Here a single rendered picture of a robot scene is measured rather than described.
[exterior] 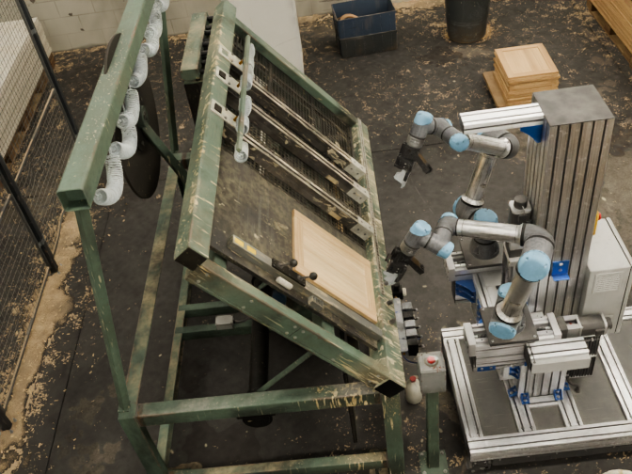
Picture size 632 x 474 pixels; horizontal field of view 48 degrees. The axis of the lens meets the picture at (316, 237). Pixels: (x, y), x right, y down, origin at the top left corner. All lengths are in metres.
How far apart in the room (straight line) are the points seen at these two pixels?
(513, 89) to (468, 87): 0.69
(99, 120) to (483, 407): 2.53
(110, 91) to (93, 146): 0.39
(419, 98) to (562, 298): 3.63
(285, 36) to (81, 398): 3.88
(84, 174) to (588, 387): 2.92
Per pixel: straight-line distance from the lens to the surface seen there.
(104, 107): 3.09
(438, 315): 4.85
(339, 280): 3.59
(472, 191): 3.67
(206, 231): 2.90
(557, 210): 3.21
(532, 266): 2.89
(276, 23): 7.04
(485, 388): 4.25
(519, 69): 6.50
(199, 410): 3.62
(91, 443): 4.73
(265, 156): 3.69
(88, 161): 2.79
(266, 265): 3.18
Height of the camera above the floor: 3.68
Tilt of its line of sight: 42 degrees down
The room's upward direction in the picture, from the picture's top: 9 degrees counter-clockwise
